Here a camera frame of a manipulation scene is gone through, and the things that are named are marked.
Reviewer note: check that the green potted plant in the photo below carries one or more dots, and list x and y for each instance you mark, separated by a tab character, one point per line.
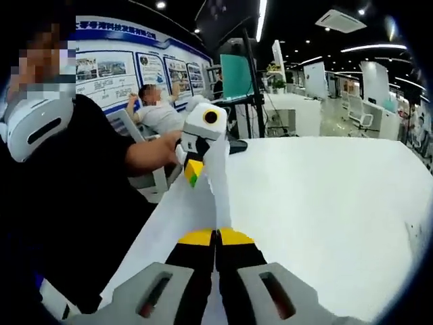
279	83

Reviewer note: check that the ceiling air conditioner unit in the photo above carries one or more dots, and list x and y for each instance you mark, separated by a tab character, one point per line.
340	20

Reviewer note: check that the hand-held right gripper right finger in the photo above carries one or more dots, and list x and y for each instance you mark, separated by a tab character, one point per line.
257	287

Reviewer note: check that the white table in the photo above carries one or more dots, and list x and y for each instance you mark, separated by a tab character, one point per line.
321	203

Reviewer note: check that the black display on pole stand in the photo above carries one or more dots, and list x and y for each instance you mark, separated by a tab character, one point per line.
258	115

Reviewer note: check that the white sign panel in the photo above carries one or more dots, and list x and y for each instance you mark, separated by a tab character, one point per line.
279	61

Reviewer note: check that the white reclining chair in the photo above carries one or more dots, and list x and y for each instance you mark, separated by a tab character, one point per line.
159	179

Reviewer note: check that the white desk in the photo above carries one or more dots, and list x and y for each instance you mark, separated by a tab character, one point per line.
294	118

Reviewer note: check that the person's black-clad torso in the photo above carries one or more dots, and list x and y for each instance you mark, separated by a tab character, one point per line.
67	203

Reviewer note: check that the white worn neck device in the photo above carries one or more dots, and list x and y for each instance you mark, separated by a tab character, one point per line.
44	111

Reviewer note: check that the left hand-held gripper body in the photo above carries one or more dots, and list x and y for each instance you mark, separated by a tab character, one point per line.
203	128

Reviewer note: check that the teal board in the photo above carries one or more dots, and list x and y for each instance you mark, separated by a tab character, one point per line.
236	78

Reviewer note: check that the person's left hand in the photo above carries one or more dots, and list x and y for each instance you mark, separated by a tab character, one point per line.
170	152

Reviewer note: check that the white partition panel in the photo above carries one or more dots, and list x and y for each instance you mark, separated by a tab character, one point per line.
314	81

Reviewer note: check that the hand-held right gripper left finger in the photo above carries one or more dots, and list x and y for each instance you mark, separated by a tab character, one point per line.
162	287

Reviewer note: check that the black flat device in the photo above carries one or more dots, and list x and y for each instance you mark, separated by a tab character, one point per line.
238	146

